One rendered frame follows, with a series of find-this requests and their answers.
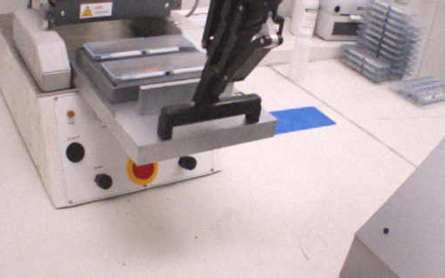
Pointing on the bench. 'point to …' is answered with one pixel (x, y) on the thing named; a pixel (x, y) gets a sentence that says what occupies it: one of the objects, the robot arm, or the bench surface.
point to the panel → (105, 156)
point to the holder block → (113, 91)
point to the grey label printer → (337, 18)
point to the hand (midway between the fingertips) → (210, 85)
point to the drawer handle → (208, 112)
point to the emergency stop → (143, 171)
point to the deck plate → (85, 34)
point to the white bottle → (300, 57)
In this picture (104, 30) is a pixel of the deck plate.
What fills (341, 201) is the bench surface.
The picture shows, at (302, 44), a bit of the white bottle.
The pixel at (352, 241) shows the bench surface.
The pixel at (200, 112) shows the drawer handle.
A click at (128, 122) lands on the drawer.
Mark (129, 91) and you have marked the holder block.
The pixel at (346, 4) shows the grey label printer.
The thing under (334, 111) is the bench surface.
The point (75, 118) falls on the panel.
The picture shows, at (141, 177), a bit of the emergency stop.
